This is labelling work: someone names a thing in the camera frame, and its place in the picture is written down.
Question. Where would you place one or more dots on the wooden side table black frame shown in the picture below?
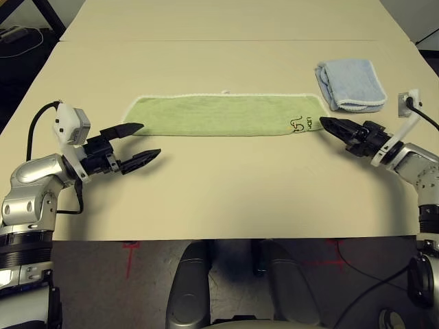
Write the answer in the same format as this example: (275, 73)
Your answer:
(51, 17)

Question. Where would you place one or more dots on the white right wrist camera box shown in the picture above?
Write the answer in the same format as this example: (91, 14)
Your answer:
(413, 97)

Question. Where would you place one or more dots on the green towel with white trim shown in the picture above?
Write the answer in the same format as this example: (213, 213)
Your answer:
(212, 114)

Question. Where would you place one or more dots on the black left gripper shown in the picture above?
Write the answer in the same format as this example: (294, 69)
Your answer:
(99, 157)

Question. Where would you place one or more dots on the grey round disc object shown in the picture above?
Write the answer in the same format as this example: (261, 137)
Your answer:
(392, 318)

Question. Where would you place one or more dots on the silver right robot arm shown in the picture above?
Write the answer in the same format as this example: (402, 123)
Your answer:
(411, 161)

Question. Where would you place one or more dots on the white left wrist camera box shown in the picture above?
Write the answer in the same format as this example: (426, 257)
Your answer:
(65, 120)

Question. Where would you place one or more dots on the black metal frame rack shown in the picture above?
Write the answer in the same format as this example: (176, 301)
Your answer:
(428, 44)

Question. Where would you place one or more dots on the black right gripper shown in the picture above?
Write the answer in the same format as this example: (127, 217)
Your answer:
(372, 140)

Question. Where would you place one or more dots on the grey power adapter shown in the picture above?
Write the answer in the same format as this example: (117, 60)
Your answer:
(13, 34)

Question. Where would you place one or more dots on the folded light blue towel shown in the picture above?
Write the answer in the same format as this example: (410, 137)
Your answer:
(353, 82)

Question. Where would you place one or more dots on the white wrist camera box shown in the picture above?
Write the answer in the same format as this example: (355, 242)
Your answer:
(413, 97)
(65, 120)

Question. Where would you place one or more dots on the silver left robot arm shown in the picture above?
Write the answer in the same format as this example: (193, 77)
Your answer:
(31, 174)

